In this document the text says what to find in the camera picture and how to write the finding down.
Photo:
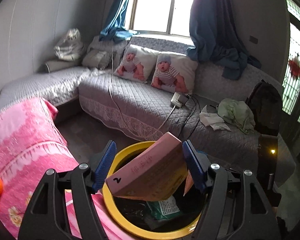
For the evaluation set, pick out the stained glass door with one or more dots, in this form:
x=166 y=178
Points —
x=291 y=81

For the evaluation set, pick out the left baby print pillow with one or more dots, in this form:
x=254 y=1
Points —
x=137 y=63

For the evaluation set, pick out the white power strip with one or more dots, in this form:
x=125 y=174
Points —
x=178 y=100

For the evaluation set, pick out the grey bolster cushion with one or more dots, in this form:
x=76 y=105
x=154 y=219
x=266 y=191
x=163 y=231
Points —
x=57 y=65

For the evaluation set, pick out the black backpack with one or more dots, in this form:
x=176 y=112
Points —
x=266 y=105

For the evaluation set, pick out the white crumpled paper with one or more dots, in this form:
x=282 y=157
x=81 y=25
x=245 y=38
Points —
x=213 y=120

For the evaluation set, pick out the grey quilted corner sofa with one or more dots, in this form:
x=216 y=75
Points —
x=137 y=109

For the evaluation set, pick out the pink floral table cloth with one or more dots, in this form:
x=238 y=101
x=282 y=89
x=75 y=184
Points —
x=30 y=144

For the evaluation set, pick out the right baby print pillow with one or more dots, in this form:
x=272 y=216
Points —
x=174 y=72

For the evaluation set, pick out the light green cloth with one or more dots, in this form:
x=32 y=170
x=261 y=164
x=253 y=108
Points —
x=237 y=113

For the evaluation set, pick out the silver plastic bag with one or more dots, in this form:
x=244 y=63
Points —
x=70 y=47

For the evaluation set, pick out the baby print pillow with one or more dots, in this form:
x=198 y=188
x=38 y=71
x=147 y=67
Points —
x=174 y=72
x=137 y=63

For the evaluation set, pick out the window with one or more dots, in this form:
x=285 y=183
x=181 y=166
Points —
x=163 y=17

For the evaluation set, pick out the grey square cushion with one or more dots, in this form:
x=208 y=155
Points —
x=97 y=59

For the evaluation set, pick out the dark blue right curtain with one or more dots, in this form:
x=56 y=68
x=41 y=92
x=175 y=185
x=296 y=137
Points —
x=213 y=33

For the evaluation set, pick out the black plastic bag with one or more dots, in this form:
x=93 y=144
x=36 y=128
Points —
x=134 y=211

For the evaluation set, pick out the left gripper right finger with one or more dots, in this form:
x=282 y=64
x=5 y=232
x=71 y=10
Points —
x=236 y=206

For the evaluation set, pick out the yellow rimmed trash bin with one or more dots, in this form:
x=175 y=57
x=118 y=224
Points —
x=131 y=152

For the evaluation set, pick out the blue left curtain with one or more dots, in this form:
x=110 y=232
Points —
x=114 y=29

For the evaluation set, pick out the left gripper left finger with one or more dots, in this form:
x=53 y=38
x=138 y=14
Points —
x=46 y=216

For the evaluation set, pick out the pink cardboard box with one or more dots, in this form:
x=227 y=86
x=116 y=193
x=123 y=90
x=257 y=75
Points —
x=150 y=170

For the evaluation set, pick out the green white snack bag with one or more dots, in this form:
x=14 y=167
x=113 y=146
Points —
x=164 y=209

